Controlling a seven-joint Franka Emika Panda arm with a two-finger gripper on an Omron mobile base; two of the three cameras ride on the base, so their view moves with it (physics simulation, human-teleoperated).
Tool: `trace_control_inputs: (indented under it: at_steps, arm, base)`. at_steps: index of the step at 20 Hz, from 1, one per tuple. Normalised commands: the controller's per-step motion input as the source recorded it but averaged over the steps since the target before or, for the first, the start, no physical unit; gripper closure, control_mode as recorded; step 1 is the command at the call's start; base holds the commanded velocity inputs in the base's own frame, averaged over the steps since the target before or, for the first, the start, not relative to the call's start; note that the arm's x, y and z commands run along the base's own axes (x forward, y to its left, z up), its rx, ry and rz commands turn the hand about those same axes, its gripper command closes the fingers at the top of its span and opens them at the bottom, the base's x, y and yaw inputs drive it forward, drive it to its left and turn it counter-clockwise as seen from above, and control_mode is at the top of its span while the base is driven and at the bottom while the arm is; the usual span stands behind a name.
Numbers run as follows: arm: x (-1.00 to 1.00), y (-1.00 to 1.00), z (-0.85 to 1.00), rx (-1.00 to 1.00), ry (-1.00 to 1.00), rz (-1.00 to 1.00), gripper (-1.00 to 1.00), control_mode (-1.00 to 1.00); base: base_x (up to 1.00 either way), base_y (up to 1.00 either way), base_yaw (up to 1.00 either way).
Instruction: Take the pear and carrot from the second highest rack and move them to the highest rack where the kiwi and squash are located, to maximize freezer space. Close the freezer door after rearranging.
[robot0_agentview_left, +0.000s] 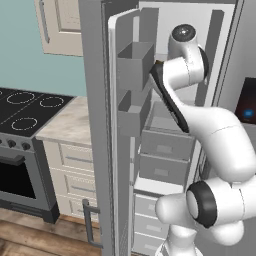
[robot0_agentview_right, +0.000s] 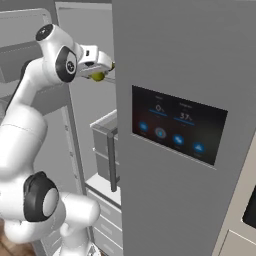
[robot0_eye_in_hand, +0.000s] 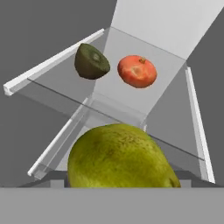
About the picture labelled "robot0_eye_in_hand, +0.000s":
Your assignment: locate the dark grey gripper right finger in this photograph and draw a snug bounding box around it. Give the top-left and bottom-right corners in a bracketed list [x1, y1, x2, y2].
[171, 170, 221, 188]

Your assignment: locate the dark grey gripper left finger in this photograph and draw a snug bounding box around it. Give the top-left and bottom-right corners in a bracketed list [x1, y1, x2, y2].
[17, 170, 70, 188]

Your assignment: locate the green pear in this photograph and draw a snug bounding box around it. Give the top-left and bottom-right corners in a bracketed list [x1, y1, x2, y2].
[66, 122, 182, 188]

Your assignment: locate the clear glass freezer shelf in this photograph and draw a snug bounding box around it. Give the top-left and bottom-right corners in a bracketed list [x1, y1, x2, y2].
[27, 26, 206, 161]
[37, 92, 148, 176]

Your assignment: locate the halved green kiwi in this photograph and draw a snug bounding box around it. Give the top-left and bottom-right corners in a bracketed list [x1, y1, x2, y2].
[73, 43, 111, 81]

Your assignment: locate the white shelf rail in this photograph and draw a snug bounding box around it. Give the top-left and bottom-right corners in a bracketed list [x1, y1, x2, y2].
[27, 97, 89, 180]
[3, 28, 106, 97]
[185, 66, 216, 185]

